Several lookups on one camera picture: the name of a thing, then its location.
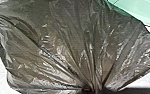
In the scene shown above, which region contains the clear plastic item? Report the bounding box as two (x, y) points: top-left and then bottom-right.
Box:
(0, 0), (150, 94)

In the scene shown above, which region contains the green framed glass partition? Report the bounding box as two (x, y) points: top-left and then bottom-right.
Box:
(103, 0), (150, 27)

